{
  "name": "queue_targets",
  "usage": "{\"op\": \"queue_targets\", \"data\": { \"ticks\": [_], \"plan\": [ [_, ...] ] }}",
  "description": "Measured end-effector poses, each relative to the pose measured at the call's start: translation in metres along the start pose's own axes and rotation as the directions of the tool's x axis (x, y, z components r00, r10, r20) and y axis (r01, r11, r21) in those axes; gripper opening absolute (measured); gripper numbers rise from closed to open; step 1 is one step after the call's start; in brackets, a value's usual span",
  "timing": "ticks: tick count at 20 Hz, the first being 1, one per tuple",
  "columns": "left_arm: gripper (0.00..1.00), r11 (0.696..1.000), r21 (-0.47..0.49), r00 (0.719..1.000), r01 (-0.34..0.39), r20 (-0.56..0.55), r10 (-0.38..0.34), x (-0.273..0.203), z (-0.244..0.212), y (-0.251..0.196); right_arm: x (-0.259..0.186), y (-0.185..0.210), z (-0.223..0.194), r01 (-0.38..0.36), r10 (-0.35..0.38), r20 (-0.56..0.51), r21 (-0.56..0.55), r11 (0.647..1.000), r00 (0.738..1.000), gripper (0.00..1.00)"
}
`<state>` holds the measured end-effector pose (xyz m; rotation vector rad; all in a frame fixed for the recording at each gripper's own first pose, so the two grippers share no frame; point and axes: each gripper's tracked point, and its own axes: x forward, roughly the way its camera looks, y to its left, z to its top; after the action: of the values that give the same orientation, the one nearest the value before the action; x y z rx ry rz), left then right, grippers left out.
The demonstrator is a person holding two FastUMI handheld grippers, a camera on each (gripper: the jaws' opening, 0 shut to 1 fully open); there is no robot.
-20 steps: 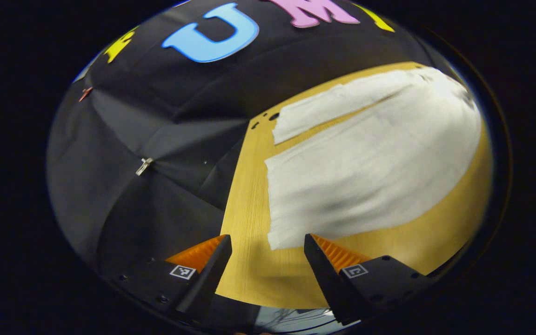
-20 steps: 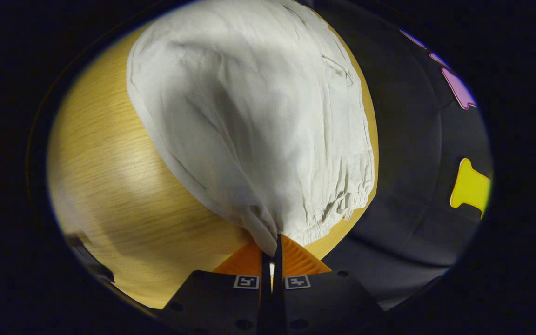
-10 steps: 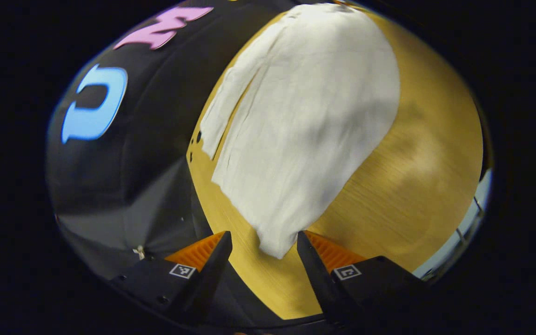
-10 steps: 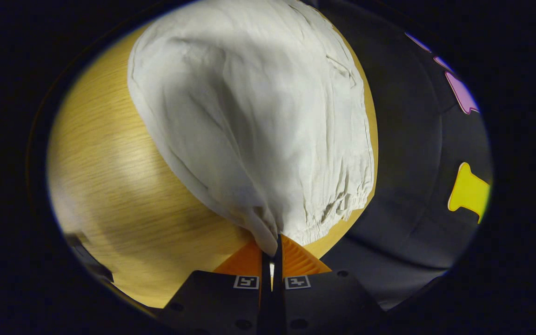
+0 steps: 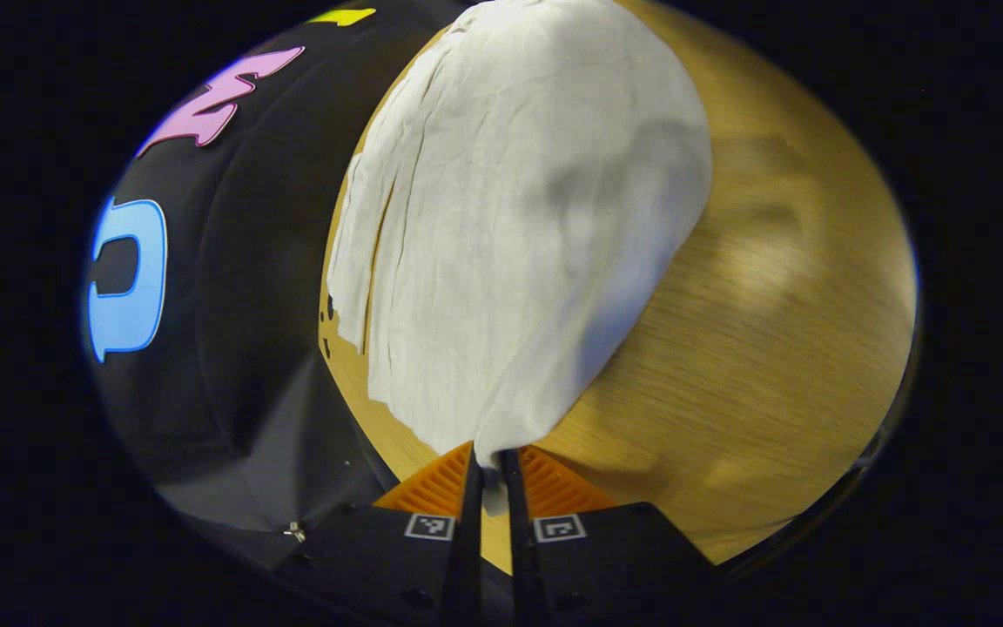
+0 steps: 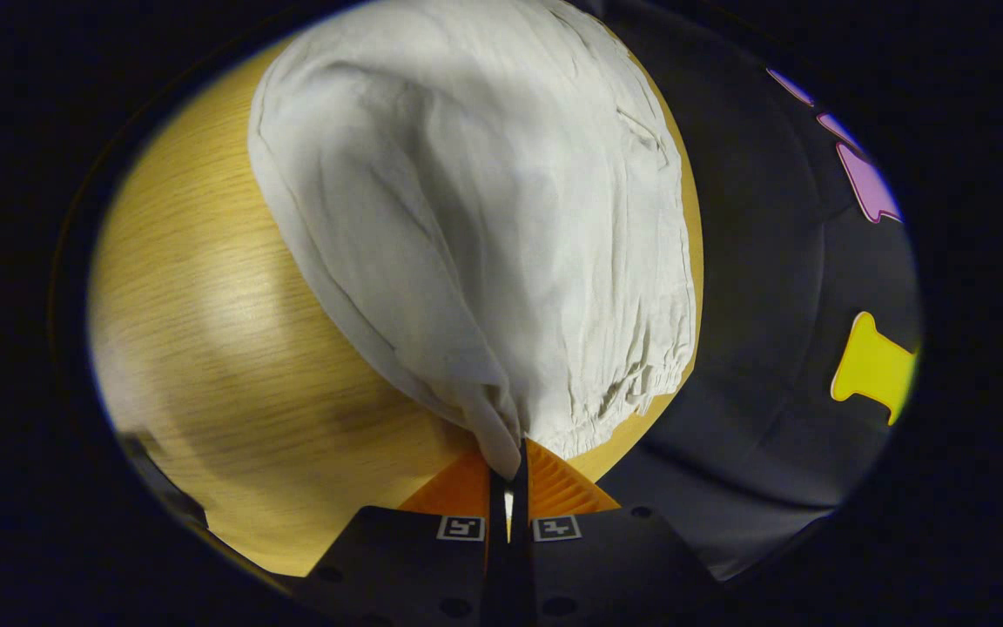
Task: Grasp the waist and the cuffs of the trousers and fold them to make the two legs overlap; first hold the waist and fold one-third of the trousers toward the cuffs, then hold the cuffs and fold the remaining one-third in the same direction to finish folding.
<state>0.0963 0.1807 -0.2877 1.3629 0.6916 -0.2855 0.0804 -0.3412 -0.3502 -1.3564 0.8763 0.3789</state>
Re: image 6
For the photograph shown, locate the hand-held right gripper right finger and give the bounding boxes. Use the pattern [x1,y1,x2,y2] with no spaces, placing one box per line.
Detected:
[510,438,720,627]

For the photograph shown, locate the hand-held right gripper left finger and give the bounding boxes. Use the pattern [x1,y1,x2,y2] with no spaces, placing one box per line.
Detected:
[293,446,511,627]

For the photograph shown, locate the white jeans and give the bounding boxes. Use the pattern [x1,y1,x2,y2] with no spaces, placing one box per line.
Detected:
[247,0,698,482]

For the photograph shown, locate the black backdrop cloth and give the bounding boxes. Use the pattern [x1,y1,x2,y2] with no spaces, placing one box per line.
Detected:
[571,0,925,583]

